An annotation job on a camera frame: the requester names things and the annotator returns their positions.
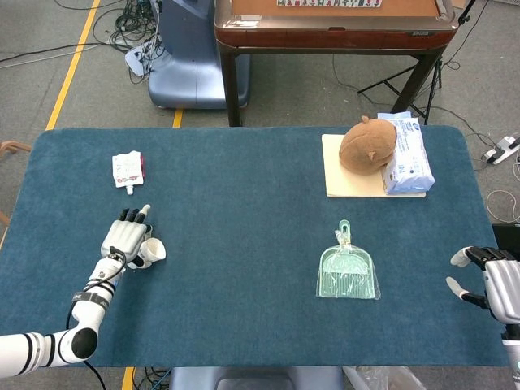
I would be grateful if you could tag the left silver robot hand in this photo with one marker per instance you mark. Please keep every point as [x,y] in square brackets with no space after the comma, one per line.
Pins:
[124,239]

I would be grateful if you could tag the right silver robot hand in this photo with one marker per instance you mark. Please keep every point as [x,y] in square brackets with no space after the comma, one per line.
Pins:
[503,288]

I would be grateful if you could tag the white paper cup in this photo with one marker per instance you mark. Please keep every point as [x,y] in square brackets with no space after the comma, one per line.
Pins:
[156,248]

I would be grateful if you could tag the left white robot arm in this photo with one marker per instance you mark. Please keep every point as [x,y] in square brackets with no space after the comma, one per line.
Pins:
[93,300]

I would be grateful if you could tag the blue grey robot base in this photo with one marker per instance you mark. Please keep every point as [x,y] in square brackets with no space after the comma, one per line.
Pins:
[191,73]

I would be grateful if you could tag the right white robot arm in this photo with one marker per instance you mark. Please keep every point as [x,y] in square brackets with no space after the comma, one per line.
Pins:
[512,357]

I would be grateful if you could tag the black box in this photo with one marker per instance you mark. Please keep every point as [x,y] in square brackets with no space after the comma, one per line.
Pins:
[508,237]

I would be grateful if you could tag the white spout pouch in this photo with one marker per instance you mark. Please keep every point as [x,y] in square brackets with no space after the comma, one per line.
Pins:
[128,168]

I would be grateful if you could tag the teal table mat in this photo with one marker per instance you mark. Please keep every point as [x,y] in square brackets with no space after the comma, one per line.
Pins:
[243,243]

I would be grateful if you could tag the clear plastic bag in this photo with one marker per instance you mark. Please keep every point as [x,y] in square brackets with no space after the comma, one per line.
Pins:
[382,378]

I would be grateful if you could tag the white blue tissue pack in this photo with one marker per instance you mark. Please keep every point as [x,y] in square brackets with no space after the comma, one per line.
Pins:
[410,166]

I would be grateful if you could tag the green dustpan in plastic bag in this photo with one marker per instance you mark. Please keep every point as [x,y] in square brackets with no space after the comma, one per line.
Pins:
[345,272]

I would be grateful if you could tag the white power strip with plugs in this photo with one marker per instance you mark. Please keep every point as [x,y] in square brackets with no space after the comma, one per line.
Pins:
[134,59]

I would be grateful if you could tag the blue grey robot torso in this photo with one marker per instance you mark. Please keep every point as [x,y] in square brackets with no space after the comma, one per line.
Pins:
[243,380]

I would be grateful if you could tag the brown plush toy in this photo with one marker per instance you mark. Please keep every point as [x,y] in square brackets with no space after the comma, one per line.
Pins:
[365,150]

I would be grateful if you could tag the beige flat board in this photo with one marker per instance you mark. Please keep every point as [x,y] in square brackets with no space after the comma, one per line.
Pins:
[337,183]

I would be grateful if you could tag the black tripod stand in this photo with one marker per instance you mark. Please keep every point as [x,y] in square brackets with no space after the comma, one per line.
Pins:
[438,75]

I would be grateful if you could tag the brown mahjong table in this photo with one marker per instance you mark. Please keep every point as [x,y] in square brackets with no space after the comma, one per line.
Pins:
[325,38]

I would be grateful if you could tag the mahjong tile row face up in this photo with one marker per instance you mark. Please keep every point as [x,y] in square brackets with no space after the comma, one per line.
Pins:
[325,3]

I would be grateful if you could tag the curved wooden chair frame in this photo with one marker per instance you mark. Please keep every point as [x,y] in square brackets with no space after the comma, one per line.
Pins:
[12,145]

